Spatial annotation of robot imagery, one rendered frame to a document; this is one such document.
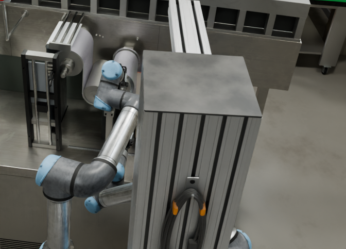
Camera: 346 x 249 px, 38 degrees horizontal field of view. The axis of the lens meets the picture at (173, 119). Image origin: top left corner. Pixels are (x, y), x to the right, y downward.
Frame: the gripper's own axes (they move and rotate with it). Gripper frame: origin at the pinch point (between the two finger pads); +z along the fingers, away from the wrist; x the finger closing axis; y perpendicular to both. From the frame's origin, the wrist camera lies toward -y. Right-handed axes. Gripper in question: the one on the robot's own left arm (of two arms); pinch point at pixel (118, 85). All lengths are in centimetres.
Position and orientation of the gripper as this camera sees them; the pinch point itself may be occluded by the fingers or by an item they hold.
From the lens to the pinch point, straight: 231.2
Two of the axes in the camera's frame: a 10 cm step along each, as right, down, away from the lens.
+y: 1.2, -9.9, 0.6
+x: -9.9, -1.2, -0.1
